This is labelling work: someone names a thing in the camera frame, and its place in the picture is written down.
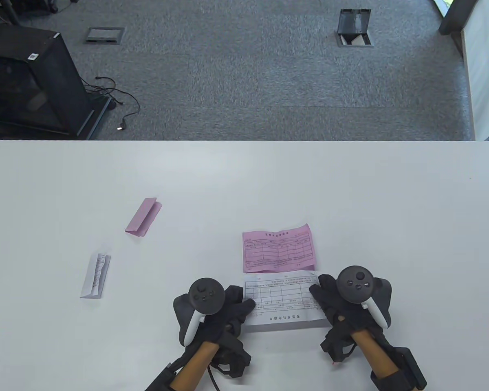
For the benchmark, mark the person's left hand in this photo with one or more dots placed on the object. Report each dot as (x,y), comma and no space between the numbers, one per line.
(232,309)

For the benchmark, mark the person's right hand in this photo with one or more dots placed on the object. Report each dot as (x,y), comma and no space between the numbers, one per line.
(330,303)

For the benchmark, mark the person's left fingers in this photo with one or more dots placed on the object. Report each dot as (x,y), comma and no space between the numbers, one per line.
(244,307)

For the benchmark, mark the person's right fingers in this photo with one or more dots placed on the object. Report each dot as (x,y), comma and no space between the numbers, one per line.
(322,291)

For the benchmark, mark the white printed form sheet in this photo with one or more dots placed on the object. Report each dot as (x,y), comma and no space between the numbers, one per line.
(283,297)

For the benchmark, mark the person's right forearm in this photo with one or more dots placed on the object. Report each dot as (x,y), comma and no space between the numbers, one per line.
(373,354)

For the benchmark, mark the person's left forearm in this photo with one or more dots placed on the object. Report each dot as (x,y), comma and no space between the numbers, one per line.
(197,362)

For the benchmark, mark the black white right hand controller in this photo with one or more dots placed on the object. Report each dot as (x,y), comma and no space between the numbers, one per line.
(356,284)

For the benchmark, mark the black white hand controller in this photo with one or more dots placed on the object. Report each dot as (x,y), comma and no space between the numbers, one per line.
(205,295)
(356,284)

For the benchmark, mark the black white left hand controller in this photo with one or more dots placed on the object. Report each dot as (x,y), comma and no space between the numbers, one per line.
(205,295)

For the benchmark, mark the pink printed form sheet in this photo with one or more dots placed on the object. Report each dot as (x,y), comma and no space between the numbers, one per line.
(277,248)

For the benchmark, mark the folded pink paper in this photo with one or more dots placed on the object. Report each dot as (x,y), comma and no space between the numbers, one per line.
(142,218)

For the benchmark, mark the folded white paper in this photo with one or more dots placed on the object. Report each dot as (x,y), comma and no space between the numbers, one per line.
(95,277)

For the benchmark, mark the open grey floor socket box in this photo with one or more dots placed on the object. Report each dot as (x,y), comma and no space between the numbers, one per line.
(353,24)

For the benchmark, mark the white partition panel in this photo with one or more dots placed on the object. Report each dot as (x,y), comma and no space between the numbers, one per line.
(487,69)

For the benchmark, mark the closed grey floor socket box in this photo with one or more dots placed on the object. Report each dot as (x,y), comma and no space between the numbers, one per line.
(104,35)

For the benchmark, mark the black cabinet case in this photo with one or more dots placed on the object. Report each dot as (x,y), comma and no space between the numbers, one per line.
(28,89)

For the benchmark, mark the black chair base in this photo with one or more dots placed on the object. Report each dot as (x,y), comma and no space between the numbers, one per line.
(20,6)

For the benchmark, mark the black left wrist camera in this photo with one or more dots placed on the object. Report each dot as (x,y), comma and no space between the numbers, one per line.
(234,352)

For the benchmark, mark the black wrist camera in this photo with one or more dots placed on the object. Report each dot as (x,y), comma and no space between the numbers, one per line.
(234,352)
(336,340)

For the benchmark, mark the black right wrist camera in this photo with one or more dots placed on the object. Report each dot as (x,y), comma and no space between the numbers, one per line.
(336,340)

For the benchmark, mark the dark grey post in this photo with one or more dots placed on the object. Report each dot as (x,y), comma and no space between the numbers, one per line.
(458,16)

